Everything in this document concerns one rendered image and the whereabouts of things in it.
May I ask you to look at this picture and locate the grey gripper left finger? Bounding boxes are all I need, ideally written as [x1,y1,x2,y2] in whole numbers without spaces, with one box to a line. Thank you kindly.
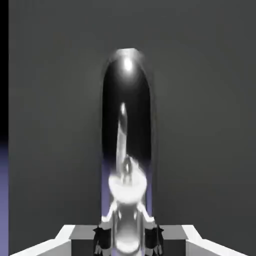
[8,224,101,256]

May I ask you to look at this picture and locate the dark grey cabinet door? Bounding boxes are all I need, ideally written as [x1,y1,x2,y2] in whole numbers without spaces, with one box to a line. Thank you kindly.
[8,0,256,256]

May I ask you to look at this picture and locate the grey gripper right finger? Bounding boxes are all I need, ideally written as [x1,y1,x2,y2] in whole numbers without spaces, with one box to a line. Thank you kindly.
[157,224,249,256]

